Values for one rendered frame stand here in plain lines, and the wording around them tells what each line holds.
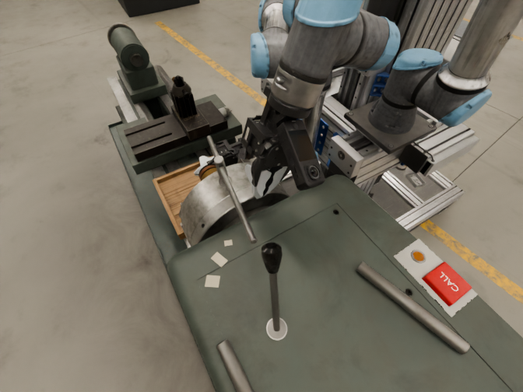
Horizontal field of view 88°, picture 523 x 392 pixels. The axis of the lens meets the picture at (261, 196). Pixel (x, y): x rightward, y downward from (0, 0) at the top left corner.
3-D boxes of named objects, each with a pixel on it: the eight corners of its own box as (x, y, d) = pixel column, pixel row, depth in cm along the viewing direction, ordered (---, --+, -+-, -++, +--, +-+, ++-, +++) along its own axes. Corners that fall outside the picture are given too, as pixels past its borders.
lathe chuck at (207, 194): (286, 222, 96) (286, 165, 69) (206, 269, 88) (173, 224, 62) (272, 204, 100) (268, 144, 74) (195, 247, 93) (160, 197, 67)
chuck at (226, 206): (292, 229, 94) (295, 173, 68) (211, 278, 86) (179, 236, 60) (286, 222, 96) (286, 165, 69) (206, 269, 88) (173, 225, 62)
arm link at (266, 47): (295, 29, 115) (298, 87, 78) (260, 28, 115) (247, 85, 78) (297, -6, 106) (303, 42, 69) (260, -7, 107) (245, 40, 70)
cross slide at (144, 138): (228, 127, 127) (227, 120, 124) (138, 162, 114) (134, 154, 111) (212, 107, 137) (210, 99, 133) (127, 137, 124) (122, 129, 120)
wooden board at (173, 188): (264, 199, 110) (264, 193, 107) (180, 240, 99) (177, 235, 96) (230, 154, 125) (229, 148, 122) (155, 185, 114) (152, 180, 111)
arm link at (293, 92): (335, 85, 40) (295, 82, 36) (321, 113, 43) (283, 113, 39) (305, 63, 44) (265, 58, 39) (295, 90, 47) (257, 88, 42)
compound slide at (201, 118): (211, 132, 119) (209, 123, 115) (189, 140, 116) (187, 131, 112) (193, 108, 129) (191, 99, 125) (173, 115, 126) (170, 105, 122)
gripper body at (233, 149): (213, 159, 99) (242, 148, 102) (223, 175, 94) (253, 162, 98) (210, 144, 93) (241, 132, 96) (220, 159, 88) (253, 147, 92)
